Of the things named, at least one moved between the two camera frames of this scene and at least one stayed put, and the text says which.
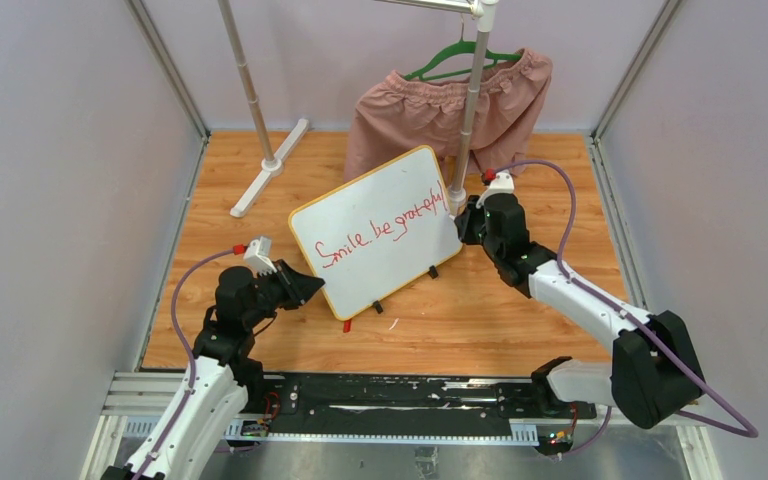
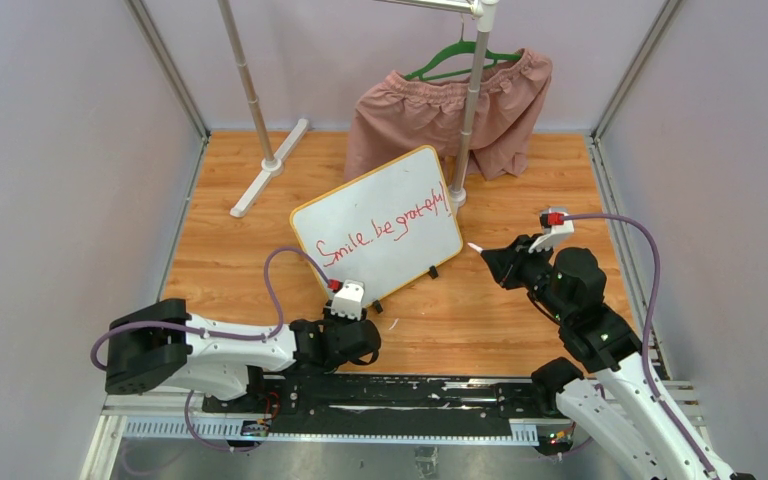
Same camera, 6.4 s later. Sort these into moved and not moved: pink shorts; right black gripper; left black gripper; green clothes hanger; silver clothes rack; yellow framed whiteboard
Moved: left black gripper; right black gripper
Not moved: silver clothes rack; green clothes hanger; pink shorts; yellow framed whiteboard
